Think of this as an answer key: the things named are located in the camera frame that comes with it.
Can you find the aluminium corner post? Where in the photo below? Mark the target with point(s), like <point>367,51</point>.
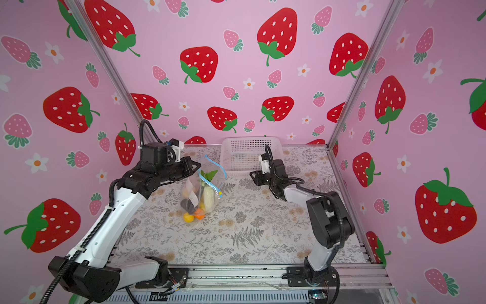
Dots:
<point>99,48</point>
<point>387,24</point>

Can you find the clear zip top bag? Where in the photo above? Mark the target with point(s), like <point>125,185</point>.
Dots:
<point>192,189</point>

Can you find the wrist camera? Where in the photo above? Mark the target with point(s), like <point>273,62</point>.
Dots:
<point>265,164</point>
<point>176,145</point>

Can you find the left aluminium corner post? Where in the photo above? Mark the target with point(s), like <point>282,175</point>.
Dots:
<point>99,48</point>

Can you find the dark brown toy fruit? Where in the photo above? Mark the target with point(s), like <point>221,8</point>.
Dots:
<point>188,206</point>

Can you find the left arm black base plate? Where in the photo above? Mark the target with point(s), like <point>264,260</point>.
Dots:
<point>166,279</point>

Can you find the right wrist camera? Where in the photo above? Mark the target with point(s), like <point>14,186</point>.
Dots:
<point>265,164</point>

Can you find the aluminium front rail frame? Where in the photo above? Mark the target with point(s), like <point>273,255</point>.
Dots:
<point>348,283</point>

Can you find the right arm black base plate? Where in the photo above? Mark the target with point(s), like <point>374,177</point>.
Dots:
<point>306,277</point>

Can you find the white plastic basket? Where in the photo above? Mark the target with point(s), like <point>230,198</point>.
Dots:
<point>240,156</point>

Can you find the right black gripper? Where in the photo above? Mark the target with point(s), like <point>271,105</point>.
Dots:
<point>257,178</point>

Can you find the orange toy tangerine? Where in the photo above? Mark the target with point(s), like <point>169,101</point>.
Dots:
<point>200,214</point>

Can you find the yellow toy lemon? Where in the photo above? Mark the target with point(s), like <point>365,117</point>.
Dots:
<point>188,218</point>

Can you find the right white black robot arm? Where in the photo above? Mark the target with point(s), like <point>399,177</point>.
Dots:
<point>329,218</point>

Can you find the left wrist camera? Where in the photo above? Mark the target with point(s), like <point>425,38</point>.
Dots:
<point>176,145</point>

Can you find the right aluminium corner post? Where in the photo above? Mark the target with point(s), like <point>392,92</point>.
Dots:
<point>387,24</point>

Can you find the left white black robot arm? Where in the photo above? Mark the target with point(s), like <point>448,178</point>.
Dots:
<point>85,271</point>

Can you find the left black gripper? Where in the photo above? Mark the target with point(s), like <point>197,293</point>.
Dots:
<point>185,164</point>

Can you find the white toy radish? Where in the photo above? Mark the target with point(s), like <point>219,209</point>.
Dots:
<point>209,196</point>

